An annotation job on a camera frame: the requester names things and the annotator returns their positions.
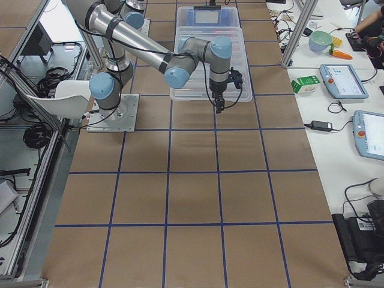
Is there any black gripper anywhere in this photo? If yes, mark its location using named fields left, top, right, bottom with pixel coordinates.
left=209, top=80, right=227, bottom=113

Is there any clear plastic box lid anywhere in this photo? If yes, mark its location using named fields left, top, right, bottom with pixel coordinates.
left=169, top=26, right=253, bottom=103

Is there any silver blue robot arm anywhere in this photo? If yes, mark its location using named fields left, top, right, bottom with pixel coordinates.
left=66, top=1, right=232, bottom=113

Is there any person hand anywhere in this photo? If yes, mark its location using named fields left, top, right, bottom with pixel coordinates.
left=353, top=26, right=364, bottom=34

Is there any green white carton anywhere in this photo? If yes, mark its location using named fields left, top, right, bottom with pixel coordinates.
left=291, top=75, right=320, bottom=94

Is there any black power adapter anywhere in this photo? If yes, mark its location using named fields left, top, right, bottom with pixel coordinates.
left=304, top=120, right=333, bottom=132

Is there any green plastic bowl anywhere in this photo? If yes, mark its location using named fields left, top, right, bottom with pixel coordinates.
left=308, top=31, right=332, bottom=52

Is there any upper teach pendant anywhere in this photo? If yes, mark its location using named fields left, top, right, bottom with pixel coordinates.
left=319, top=64, right=368, bottom=100

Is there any teach pendant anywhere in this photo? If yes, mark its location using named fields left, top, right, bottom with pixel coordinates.
left=352, top=110, right=383, bottom=160
left=319, top=64, right=368, bottom=100

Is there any toy carrot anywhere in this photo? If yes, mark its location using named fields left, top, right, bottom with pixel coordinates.
left=329, top=44, right=353, bottom=60

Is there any yellow toy corn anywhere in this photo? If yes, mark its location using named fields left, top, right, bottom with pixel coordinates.
left=332, top=36, right=343, bottom=48

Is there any white chair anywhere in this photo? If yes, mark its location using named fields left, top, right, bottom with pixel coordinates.
left=27, top=80, right=91, bottom=119

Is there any lower teach pendant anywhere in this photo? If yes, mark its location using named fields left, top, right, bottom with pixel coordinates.
left=352, top=110, right=383, bottom=160

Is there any black device lower right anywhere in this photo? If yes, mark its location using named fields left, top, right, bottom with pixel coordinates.
left=332, top=200, right=383, bottom=281

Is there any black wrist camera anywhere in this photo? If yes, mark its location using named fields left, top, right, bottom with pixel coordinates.
left=227, top=67, right=243, bottom=89

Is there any black box latch handle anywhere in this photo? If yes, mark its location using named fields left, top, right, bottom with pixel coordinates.
left=193, top=5, right=221, bottom=11

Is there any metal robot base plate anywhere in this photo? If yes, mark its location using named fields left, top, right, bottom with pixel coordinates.
left=86, top=94, right=139, bottom=133

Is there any black coiled cable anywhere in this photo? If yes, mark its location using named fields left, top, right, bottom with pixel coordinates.
left=328, top=100, right=348, bottom=115

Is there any aluminium frame post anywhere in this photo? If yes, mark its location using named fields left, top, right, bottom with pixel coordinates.
left=281, top=0, right=318, bottom=68

